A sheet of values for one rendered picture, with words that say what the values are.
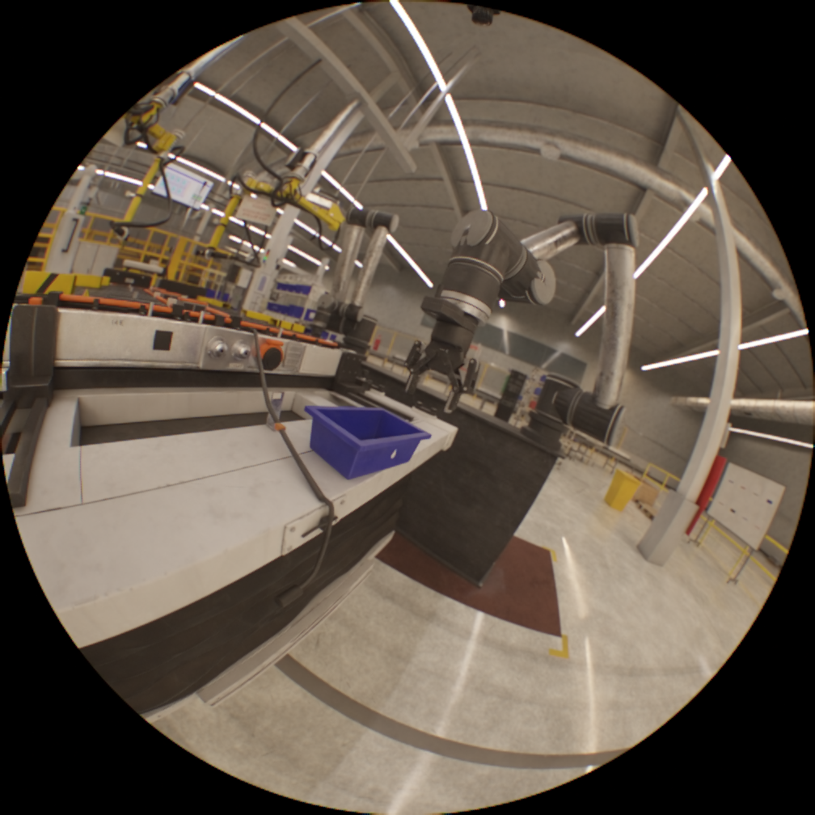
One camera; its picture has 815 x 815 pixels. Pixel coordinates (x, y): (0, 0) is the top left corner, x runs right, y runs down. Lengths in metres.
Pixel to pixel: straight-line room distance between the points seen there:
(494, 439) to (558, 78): 9.71
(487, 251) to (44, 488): 0.72
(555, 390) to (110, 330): 1.56
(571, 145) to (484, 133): 2.28
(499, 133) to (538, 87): 2.77
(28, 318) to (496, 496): 1.71
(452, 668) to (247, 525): 1.11
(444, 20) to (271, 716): 10.84
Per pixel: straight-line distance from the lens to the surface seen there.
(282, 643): 0.68
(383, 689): 1.14
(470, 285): 0.45
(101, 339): 0.62
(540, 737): 1.42
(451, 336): 0.44
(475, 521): 1.47
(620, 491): 5.36
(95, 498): 0.36
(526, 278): 0.57
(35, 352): 0.63
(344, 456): 0.42
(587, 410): 1.25
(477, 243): 0.48
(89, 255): 10.84
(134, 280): 2.22
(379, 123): 3.12
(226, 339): 0.66
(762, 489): 6.68
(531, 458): 1.31
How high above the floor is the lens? 1.06
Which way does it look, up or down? 11 degrees down
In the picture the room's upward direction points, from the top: 21 degrees clockwise
